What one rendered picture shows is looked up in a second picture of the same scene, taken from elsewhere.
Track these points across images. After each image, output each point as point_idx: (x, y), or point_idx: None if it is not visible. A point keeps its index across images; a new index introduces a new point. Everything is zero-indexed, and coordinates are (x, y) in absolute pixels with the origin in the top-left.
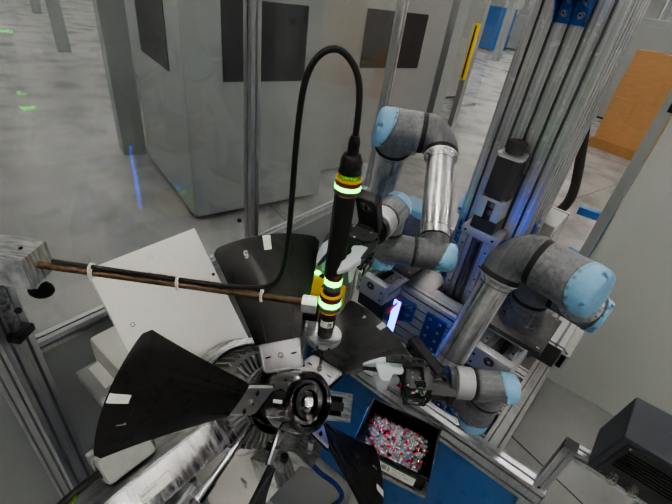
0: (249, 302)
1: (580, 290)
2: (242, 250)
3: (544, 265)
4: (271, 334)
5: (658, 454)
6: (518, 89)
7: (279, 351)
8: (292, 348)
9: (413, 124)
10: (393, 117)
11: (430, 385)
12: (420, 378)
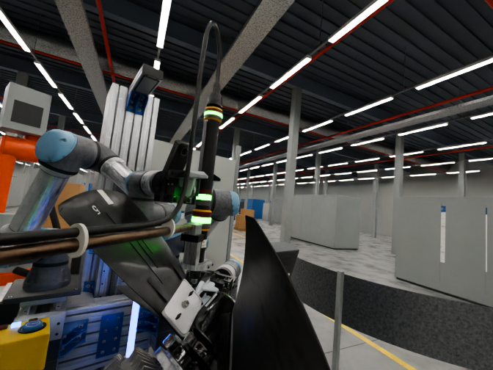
0: (130, 265)
1: (236, 199)
2: (90, 205)
3: (219, 195)
4: (167, 288)
5: (276, 251)
6: (114, 142)
7: (180, 302)
8: (186, 291)
9: (89, 143)
10: (72, 136)
11: (229, 276)
12: (221, 279)
